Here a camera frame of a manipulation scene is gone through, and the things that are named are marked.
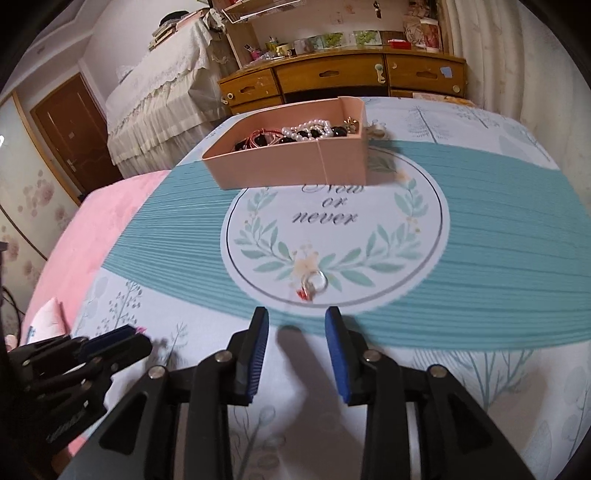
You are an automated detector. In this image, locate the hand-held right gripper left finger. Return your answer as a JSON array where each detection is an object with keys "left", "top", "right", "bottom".
[{"left": 60, "top": 306, "right": 270, "bottom": 480}]

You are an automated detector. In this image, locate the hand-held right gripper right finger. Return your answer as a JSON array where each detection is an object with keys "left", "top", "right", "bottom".
[{"left": 324, "top": 305, "right": 536, "bottom": 480}]

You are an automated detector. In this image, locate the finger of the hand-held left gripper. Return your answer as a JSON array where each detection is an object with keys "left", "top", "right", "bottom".
[
  {"left": 9, "top": 324, "right": 153, "bottom": 367},
  {"left": 25, "top": 357, "right": 137, "bottom": 408}
]

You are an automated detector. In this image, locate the silver ring with red charm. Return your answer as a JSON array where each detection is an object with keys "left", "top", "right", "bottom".
[{"left": 295, "top": 270, "right": 329, "bottom": 302}]

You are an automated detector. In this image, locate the pink jewelry box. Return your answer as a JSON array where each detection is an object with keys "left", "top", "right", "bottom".
[{"left": 202, "top": 96, "right": 369, "bottom": 190}]

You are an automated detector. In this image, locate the red string bracelet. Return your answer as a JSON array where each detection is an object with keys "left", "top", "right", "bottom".
[{"left": 240, "top": 129, "right": 283, "bottom": 151}]

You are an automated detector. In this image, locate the black bead bracelet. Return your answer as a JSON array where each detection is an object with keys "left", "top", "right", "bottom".
[{"left": 295, "top": 126, "right": 349, "bottom": 140}]

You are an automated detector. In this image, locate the white pearl necklace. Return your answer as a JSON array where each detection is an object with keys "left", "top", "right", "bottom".
[{"left": 281, "top": 119, "right": 334, "bottom": 142}]

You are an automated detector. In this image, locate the pale pink packet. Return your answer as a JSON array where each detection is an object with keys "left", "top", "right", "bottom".
[{"left": 28, "top": 298, "right": 70, "bottom": 352}]

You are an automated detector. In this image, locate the floral wardrobe door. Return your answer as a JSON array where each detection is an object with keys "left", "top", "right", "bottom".
[{"left": 0, "top": 90, "right": 81, "bottom": 296}]

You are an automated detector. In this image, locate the tree printed tablecloth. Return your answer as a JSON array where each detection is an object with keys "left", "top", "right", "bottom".
[{"left": 69, "top": 96, "right": 591, "bottom": 480}]

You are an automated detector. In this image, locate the brown wooden door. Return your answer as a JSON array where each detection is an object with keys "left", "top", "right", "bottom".
[{"left": 30, "top": 74, "right": 123, "bottom": 195}]

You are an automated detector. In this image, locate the lace covered piano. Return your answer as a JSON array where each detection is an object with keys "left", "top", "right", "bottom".
[{"left": 105, "top": 18, "right": 232, "bottom": 178}]

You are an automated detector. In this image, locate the stack of large books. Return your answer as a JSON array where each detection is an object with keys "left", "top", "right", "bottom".
[{"left": 413, "top": 91, "right": 472, "bottom": 105}]

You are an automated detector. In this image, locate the wooden desk with drawers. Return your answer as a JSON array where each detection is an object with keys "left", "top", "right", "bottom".
[{"left": 217, "top": 44, "right": 467, "bottom": 116}]

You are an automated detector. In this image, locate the pile of books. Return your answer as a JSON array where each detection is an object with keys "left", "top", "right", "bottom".
[{"left": 148, "top": 9, "right": 208, "bottom": 51}]

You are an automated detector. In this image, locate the row of green leaf cards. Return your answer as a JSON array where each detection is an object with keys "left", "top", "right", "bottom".
[{"left": 293, "top": 30, "right": 384, "bottom": 49}]

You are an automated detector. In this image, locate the wooden bookshelf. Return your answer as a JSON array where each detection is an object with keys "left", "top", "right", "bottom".
[{"left": 210, "top": 0, "right": 451, "bottom": 70}]

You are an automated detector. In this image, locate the white curtain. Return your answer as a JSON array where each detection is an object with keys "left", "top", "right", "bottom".
[{"left": 438, "top": 0, "right": 583, "bottom": 153}]

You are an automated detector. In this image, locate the clear acrylic rack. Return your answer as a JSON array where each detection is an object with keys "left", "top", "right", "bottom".
[{"left": 222, "top": 0, "right": 301, "bottom": 24}]

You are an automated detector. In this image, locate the black cable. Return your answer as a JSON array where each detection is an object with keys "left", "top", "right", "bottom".
[{"left": 0, "top": 286, "right": 24, "bottom": 333}]

